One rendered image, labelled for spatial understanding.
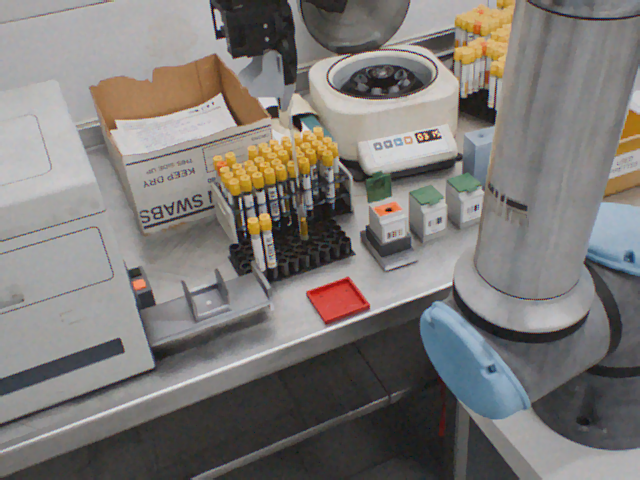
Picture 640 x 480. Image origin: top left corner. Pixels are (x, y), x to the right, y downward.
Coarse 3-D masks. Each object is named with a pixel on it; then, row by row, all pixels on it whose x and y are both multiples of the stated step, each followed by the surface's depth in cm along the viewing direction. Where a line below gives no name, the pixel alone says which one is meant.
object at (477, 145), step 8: (488, 128) 118; (464, 136) 117; (472, 136) 116; (480, 136) 117; (488, 136) 116; (464, 144) 118; (472, 144) 115; (480, 144) 115; (488, 144) 115; (464, 152) 119; (472, 152) 116; (480, 152) 115; (488, 152) 116; (464, 160) 120; (472, 160) 117; (480, 160) 116; (488, 160) 117; (464, 168) 120; (472, 168) 118; (480, 168) 117; (480, 176) 118
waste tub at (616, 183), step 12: (636, 120) 119; (624, 132) 122; (636, 132) 119; (624, 144) 113; (636, 144) 114; (624, 156) 114; (636, 156) 115; (612, 168) 115; (624, 168) 116; (636, 168) 117; (612, 180) 116; (624, 180) 117; (636, 180) 118; (612, 192) 118
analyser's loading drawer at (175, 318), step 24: (192, 288) 100; (216, 288) 101; (240, 288) 101; (264, 288) 99; (144, 312) 99; (168, 312) 98; (192, 312) 97; (216, 312) 97; (240, 312) 98; (168, 336) 95
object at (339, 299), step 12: (348, 276) 106; (324, 288) 105; (336, 288) 105; (348, 288) 105; (312, 300) 103; (324, 300) 103; (336, 300) 103; (348, 300) 103; (360, 300) 103; (324, 312) 102; (336, 312) 101; (348, 312) 100
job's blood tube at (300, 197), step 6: (300, 192) 107; (300, 198) 106; (300, 204) 107; (300, 210) 107; (300, 216) 108; (306, 216) 109; (300, 222) 109; (306, 222) 109; (300, 228) 110; (306, 228) 110; (300, 234) 110; (306, 234) 110; (306, 240) 111
